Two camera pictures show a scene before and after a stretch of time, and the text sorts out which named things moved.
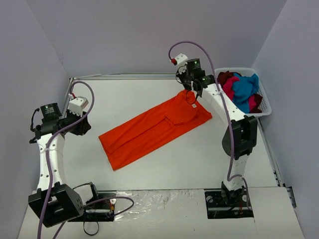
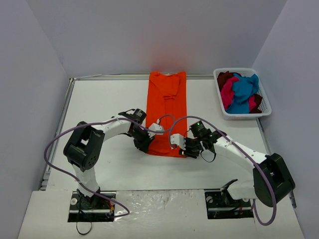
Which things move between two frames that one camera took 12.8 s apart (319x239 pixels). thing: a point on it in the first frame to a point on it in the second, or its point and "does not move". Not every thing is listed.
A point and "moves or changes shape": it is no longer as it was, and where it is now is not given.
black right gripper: x=184 y=79 to x=190 y=148
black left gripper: x=80 y=123 to x=142 y=140
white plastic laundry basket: x=266 y=107 does not move
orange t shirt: x=151 y=129 moves or changes shape
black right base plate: x=219 y=206 does not move
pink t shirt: x=228 y=87 does not move
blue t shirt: x=245 y=86 does not move
